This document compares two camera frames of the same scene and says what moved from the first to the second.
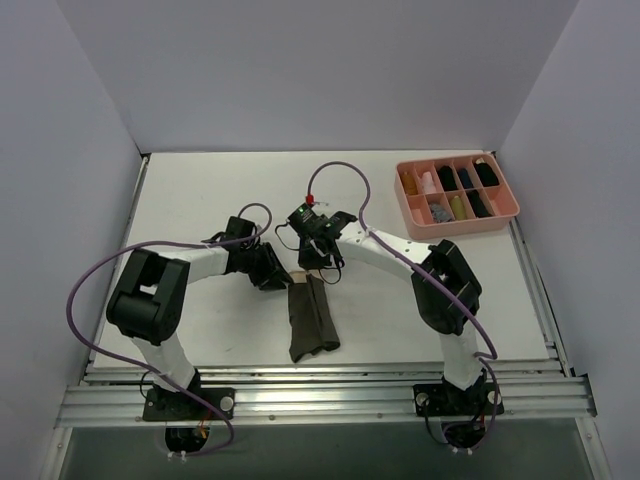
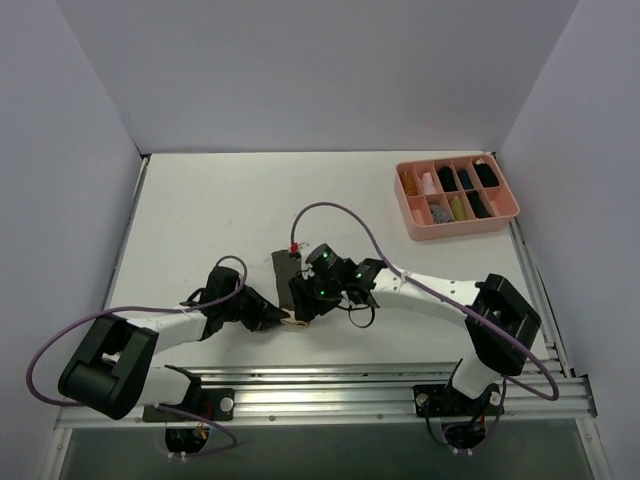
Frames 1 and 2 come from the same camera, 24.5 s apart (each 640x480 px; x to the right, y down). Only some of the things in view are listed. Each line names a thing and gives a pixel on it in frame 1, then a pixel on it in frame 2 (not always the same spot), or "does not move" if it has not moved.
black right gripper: (310, 251) -> (304, 301)
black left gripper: (267, 267) -> (251, 310)
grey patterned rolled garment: (440, 214) does not move
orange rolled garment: (409, 182) does not move
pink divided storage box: (448, 194) does not move
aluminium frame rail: (533, 394) does not move
